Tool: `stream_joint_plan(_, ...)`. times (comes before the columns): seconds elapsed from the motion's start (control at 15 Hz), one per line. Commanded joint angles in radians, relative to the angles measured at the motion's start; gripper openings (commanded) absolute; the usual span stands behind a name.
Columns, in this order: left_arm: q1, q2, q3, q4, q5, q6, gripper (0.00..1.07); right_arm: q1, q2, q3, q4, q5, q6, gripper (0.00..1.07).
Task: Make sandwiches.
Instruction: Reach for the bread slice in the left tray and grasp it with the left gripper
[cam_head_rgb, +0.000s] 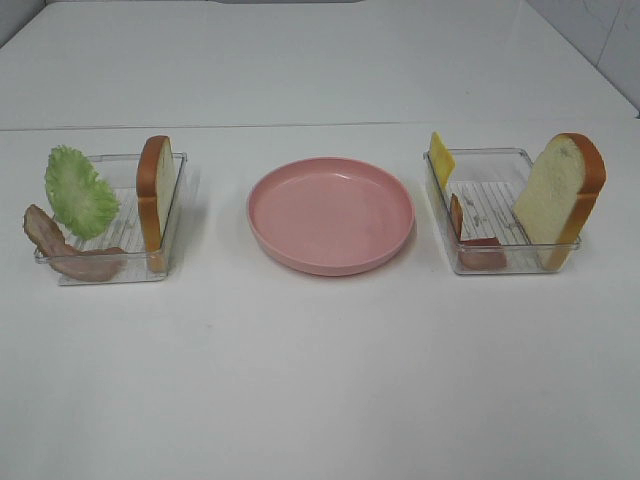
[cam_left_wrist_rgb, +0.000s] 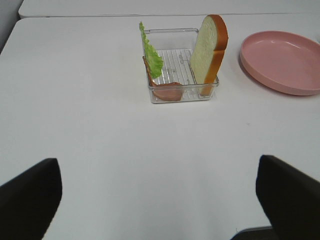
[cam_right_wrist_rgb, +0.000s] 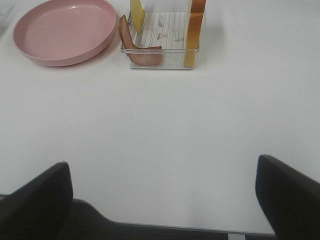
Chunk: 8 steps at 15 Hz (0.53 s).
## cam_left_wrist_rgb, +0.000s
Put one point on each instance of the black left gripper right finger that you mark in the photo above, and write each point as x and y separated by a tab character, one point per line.
290	199

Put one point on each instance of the clear plastic left container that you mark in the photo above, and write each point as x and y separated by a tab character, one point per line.
176	46

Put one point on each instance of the green lettuce leaf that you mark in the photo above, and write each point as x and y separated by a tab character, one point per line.
155	62

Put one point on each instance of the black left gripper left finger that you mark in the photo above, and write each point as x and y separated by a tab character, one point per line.
29	201

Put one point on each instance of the pink round plate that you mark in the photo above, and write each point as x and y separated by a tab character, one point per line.
283	61

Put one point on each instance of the bacon strip from container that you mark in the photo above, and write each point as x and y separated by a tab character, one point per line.
171	92

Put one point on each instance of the bread slice from container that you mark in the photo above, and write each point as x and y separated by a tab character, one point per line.
210	46

